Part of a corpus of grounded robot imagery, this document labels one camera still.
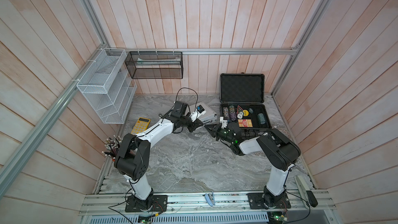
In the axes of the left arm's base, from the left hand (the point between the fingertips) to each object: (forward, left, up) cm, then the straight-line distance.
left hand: (200, 124), depth 88 cm
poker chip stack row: (+16, -21, -10) cm, 28 cm away
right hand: (0, -2, -1) cm, 2 cm away
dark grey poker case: (+26, -30, -3) cm, 40 cm away
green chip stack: (+11, -41, -9) cm, 44 cm away
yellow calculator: (+6, +39, -11) cm, 41 cm away
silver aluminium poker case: (+6, -6, -1) cm, 8 cm away
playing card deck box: (+8, -30, -10) cm, 33 cm away
